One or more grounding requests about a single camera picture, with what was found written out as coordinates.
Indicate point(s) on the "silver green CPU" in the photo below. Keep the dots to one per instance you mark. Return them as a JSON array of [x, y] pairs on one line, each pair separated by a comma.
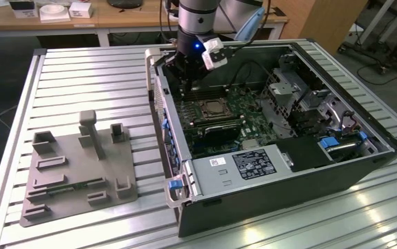
[[216, 107]]

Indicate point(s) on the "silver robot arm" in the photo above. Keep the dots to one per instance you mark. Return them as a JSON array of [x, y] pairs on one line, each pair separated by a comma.
[[196, 18]]

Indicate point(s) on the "black RAM slot bank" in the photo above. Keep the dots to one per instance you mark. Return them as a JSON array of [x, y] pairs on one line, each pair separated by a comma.
[[216, 122], [212, 93]]

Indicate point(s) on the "blue expansion slot clip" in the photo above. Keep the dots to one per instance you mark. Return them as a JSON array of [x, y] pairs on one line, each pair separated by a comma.
[[165, 124]]

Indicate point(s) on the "wooden desk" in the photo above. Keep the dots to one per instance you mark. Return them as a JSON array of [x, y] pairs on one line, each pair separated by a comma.
[[132, 18]]

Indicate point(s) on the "black round object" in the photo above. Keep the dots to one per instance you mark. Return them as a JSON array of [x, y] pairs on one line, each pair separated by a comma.
[[124, 2]]

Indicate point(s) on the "black graphics card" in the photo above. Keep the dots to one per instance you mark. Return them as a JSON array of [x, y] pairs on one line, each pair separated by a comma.
[[220, 133]]

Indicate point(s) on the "green motherboard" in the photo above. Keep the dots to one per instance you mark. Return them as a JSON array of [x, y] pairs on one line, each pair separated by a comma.
[[253, 124]]

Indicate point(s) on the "grey metal drive cage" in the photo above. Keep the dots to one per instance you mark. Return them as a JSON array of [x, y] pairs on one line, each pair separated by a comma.
[[281, 103]]

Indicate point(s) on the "white square box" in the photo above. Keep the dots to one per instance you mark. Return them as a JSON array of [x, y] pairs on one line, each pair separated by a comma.
[[80, 10]]

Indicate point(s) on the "silver chipset heat sink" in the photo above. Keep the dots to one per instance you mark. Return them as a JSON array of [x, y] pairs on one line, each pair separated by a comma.
[[252, 144]]

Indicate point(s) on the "wooden cabinet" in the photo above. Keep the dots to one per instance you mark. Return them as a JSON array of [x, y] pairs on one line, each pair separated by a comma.
[[326, 23]]

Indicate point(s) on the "white round holder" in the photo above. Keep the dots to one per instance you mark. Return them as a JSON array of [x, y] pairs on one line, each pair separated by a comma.
[[53, 14]]

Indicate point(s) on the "grey power supply unit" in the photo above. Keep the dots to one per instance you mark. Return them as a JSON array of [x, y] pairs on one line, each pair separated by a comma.
[[218, 168]]

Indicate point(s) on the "blue case latch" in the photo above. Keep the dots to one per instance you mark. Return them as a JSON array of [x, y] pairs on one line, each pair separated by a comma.
[[173, 185]]

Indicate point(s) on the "black disk bay housing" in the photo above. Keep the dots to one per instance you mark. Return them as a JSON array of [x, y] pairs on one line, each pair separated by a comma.
[[302, 153]]

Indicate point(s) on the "grey parts rack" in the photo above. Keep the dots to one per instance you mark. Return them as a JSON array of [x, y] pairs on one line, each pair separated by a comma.
[[77, 155]]

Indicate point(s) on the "black and white box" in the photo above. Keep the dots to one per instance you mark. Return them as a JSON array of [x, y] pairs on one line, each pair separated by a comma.
[[23, 9]]

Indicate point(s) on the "white wheeled equipment stand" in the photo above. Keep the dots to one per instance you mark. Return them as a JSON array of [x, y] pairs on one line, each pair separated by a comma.
[[385, 39]]

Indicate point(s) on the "blue plastic clip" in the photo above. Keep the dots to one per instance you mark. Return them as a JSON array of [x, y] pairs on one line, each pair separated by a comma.
[[361, 137]]

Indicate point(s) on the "green RAM stick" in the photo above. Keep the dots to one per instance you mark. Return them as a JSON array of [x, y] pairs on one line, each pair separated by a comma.
[[67, 188]]

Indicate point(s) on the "black open PC case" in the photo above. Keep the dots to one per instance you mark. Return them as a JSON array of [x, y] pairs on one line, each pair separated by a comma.
[[288, 207]]

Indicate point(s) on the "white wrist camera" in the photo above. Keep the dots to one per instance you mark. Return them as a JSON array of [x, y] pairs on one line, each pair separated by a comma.
[[216, 55]]

